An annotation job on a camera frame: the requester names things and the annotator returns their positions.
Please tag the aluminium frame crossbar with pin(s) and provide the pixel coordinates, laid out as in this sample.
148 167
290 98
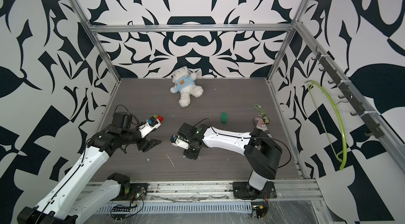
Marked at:
190 28

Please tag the black wall hook rack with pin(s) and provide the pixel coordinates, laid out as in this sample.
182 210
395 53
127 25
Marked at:
339 79

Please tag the green plastic hanger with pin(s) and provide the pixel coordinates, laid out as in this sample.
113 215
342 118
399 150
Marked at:
341 156

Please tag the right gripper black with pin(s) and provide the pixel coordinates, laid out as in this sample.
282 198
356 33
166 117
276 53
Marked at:
189 155

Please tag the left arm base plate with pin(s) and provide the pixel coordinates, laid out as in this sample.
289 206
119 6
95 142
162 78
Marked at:
136 192

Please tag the green lego brick long far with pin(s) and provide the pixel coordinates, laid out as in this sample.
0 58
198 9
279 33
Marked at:
223 118

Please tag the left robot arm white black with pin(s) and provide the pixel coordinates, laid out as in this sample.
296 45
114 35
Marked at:
61 206

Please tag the black connector box right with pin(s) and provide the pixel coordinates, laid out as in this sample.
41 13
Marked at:
259 212

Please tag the black usb hub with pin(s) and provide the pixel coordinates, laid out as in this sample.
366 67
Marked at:
120 210

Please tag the flag pattern keychain pouch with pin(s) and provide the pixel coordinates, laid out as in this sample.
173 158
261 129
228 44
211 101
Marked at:
260 124

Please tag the white teddy bear blue shirt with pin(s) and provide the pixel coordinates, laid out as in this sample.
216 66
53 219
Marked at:
184 83

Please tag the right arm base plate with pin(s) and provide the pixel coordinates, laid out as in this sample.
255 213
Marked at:
243 191

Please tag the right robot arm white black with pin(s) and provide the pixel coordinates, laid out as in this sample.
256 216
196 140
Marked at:
260 150

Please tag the white vented cable duct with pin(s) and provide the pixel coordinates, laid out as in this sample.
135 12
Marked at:
190 207

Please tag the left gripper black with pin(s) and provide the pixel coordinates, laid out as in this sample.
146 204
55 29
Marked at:
148 144

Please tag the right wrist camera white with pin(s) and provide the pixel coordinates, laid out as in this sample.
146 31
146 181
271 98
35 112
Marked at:
180 142

